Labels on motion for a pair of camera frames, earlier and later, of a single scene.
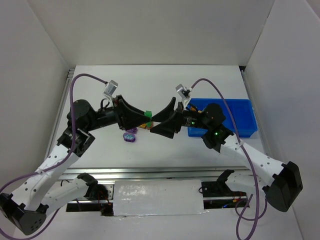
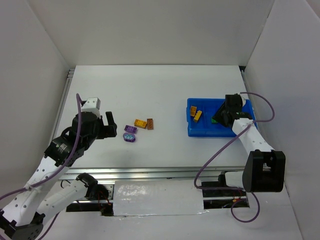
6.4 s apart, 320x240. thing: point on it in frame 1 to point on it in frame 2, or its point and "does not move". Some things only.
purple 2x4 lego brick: x=134 y=130 does not move
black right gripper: x=178 y=119 to x=225 y=114
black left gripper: x=119 y=112 to x=106 y=128
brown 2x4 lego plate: x=150 y=127 does not move
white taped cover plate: x=153 y=197 does not move
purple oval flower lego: x=129 y=137 does not move
